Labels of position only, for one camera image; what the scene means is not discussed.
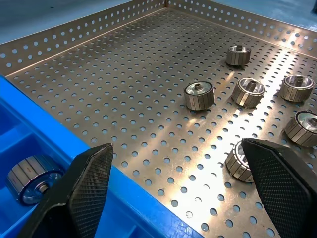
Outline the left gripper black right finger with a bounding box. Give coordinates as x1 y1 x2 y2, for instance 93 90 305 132
241 137 317 238

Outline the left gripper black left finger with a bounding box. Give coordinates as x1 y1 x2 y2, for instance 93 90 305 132
18 143 114 238

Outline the blue compartment tray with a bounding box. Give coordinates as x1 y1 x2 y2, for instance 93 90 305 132
0 74 206 238

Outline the perforated metal tray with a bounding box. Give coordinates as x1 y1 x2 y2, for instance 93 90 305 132
0 0 317 238

